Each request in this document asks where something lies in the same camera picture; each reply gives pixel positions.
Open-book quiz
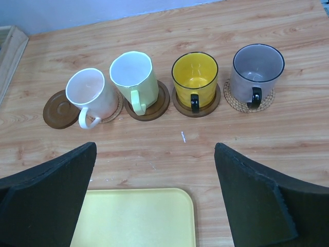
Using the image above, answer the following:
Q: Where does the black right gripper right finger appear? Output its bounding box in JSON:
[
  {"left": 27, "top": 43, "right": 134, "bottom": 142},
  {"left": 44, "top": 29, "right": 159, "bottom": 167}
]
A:
[{"left": 214, "top": 143, "right": 328, "bottom": 246}]

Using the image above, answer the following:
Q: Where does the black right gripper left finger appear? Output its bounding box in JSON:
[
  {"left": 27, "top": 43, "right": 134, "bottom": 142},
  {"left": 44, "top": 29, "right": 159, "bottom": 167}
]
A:
[{"left": 1, "top": 142, "right": 97, "bottom": 246}]

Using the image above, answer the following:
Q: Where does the yellow plastic tray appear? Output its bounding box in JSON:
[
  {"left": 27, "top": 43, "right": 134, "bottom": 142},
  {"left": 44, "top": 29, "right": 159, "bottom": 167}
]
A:
[{"left": 70, "top": 188, "right": 196, "bottom": 246}]

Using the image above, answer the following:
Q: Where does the large brown wooden coaster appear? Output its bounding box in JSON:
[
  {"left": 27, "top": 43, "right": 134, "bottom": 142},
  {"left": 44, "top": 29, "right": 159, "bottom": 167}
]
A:
[{"left": 43, "top": 90, "right": 80, "bottom": 129}]

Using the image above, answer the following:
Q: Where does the woven rattan coaster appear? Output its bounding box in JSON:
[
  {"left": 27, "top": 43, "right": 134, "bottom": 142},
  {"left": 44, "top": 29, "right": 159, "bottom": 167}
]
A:
[
  {"left": 73, "top": 81, "right": 123, "bottom": 129},
  {"left": 224, "top": 79, "right": 275, "bottom": 113}
]

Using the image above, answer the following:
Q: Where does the pink cup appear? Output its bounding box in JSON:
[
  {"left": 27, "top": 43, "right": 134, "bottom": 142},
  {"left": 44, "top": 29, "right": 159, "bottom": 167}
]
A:
[{"left": 65, "top": 67, "right": 119, "bottom": 130}]

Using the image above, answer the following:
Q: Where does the purple translucent cup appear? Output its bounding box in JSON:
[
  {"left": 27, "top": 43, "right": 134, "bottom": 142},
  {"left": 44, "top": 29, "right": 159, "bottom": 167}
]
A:
[{"left": 230, "top": 44, "right": 285, "bottom": 110}]

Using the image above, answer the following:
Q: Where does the yellow translucent cup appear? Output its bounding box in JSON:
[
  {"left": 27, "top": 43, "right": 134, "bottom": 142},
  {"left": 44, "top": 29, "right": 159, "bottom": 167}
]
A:
[{"left": 171, "top": 51, "right": 218, "bottom": 113}]

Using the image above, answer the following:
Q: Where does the white cup green handle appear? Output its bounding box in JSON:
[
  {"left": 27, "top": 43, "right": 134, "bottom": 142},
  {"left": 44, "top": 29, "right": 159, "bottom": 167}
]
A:
[{"left": 109, "top": 51, "right": 159, "bottom": 116}]

